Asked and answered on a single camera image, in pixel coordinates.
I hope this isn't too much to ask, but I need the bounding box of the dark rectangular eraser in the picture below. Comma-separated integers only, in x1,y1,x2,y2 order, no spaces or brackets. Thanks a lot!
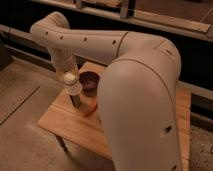
70,95,81,108

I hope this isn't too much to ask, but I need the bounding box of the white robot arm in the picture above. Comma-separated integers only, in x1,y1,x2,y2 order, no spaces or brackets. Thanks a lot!
30,12,183,171

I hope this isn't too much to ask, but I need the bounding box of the orange carrot toy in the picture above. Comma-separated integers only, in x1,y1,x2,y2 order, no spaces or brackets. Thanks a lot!
84,98,98,117

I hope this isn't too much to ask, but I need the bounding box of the metal table leg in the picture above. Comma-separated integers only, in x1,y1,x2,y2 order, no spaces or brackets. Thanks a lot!
55,135,68,152

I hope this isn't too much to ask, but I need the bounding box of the wooden table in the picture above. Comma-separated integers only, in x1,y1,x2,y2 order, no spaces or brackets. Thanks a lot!
38,59,191,171

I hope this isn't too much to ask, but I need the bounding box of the dark purple bowl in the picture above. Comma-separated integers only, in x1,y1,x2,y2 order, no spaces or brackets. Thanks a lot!
79,71,100,91

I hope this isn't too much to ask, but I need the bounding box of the white ceramic cup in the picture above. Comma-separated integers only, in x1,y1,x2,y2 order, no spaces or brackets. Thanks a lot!
64,72,82,96

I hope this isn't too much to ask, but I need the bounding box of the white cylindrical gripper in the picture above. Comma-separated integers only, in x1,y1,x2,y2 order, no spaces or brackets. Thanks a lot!
54,58,79,81

